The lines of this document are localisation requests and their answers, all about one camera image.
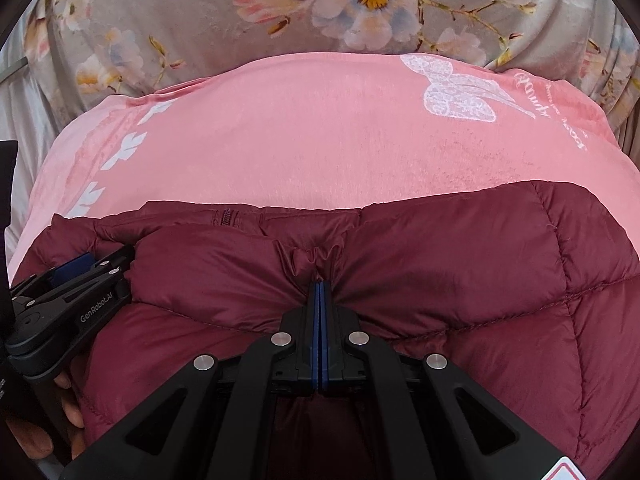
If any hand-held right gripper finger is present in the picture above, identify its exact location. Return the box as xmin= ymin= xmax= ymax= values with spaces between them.
xmin=320 ymin=282 xmax=553 ymax=480
xmin=60 ymin=281 xmax=321 ymax=480

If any maroon puffer jacket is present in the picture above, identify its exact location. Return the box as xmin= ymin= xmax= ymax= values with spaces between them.
xmin=15 ymin=180 xmax=640 ymax=480

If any pink printed blanket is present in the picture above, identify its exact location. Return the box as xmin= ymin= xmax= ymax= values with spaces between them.
xmin=7 ymin=52 xmax=640 ymax=286

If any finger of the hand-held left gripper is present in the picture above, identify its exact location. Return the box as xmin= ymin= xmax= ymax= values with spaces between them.
xmin=10 ymin=244 xmax=137 ymax=307

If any metal band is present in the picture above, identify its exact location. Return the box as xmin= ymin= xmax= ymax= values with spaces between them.
xmin=0 ymin=59 xmax=28 ymax=85

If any white satin curtain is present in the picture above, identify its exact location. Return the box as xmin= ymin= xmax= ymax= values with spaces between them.
xmin=0 ymin=10 xmax=68 ymax=246

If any grey floral cloth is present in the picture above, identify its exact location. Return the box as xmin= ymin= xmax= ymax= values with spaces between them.
xmin=20 ymin=0 xmax=640 ymax=153

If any person's left hand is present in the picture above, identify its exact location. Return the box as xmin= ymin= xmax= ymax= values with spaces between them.
xmin=5 ymin=372 xmax=86 ymax=467

